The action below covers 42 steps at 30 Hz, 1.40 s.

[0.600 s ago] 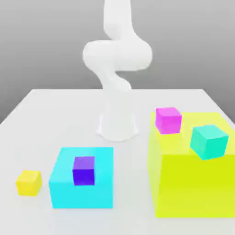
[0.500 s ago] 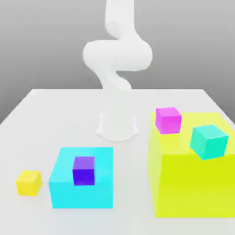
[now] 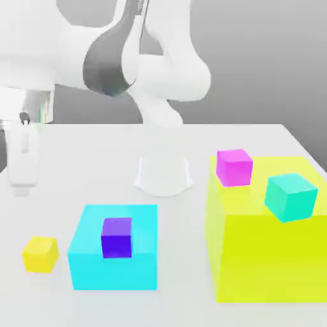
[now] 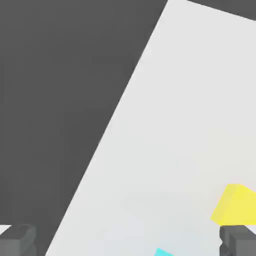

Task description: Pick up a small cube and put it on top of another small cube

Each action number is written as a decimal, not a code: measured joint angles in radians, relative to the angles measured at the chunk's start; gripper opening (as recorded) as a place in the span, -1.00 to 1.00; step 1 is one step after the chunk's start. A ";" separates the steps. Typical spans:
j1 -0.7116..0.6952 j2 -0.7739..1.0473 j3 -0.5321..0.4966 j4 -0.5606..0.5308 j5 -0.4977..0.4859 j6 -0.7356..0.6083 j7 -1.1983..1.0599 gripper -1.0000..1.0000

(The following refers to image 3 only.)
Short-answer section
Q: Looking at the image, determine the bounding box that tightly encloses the small teal cube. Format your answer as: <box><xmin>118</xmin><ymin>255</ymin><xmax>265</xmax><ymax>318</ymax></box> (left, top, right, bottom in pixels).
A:
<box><xmin>264</xmin><ymin>172</ymin><xmax>319</xmax><ymax>224</ymax></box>

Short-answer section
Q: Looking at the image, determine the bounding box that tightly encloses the large yellow-green box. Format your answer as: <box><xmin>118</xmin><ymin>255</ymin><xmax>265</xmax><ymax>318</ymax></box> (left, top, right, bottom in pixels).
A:
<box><xmin>204</xmin><ymin>155</ymin><xmax>327</xmax><ymax>304</ymax></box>

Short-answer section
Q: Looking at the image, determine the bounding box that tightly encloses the small purple cube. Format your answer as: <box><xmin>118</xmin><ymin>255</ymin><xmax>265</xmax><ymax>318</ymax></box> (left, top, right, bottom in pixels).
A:
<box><xmin>100</xmin><ymin>217</ymin><xmax>133</xmax><ymax>259</ymax></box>

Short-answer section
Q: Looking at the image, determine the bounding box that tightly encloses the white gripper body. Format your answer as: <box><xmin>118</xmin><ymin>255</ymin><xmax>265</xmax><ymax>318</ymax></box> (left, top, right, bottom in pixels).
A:
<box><xmin>5</xmin><ymin>124</ymin><xmax>40</xmax><ymax>188</ymax></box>

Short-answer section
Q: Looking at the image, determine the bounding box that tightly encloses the large cyan box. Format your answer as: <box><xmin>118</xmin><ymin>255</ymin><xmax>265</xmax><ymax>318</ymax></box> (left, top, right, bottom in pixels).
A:
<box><xmin>67</xmin><ymin>203</ymin><xmax>158</xmax><ymax>291</ymax></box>

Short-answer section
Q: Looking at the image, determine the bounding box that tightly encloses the small yellow cube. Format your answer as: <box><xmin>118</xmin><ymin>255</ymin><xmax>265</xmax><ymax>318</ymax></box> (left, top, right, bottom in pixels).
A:
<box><xmin>22</xmin><ymin>236</ymin><xmax>60</xmax><ymax>274</ymax></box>

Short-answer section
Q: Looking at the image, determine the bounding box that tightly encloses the small magenta cube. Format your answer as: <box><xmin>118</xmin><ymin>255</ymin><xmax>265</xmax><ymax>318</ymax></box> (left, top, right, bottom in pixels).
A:
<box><xmin>215</xmin><ymin>148</ymin><xmax>254</xmax><ymax>188</ymax></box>

